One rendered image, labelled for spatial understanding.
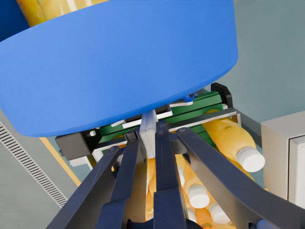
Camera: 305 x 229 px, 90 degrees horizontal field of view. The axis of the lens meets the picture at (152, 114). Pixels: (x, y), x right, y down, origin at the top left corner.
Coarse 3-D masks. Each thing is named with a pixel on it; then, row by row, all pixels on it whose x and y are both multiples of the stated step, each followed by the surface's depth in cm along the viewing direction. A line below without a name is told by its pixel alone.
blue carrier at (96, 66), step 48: (0, 0) 21; (144, 0) 8; (192, 0) 9; (0, 48) 9; (48, 48) 8; (96, 48) 8; (144, 48) 9; (192, 48) 10; (0, 96) 11; (48, 96) 9; (96, 96) 9; (144, 96) 9
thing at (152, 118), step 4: (148, 112) 19; (152, 112) 18; (148, 116) 17; (152, 116) 17; (156, 116) 20; (148, 120) 16; (152, 120) 16; (156, 120) 18; (148, 124) 15; (152, 124) 15; (148, 128) 14; (152, 128) 14; (148, 132) 14; (152, 132) 14; (148, 136) 14; (152, 136) 14; (152, 140) 14; (152, 144) 14; (152, 148) 15
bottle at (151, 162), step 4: (148, 160) 33; (152, 160) 34; (148, 164) 33; (152, 164) 34; (148, 168) 32; (152, 168) 33; (148, 172) 32; (152, 172) 33; (148, 176) 32; (152, 176) 33; (148, 180) 31
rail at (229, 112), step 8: (216, 112) 39; (224, 112) 38; (232, 112) 37; (184, 120) 40; (192, 120) 39; (200, 120) 38; (208, 120) 37; (168, 128) 39; (176, 128) 38; (104, 144) 41; (112, 144) 40; (120, 144) 40
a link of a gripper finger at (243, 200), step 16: (192, 144) 10; (208, 144) 10; (192, 160) 11; (208, 160) 9; (224, 160) 8; (208, 176) 9; (224, 176) 7; (240, 176) 7; (224, 192) 7; (240, 192) 6; (256, 192) 6; (224, 208) 8; (240, 208) 6; (256, 208) 6; (272, 208) 6; (288, 208) 5; (240, 224) 7; (288, 224) 5; (304, 224) 5
